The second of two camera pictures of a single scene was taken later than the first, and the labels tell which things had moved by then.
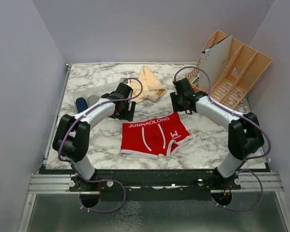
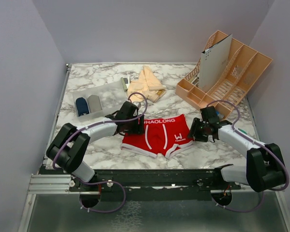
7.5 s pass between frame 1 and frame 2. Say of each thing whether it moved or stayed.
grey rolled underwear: stayed
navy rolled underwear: stayed
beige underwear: stayed
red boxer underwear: moved
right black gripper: moved
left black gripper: moved
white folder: stayed
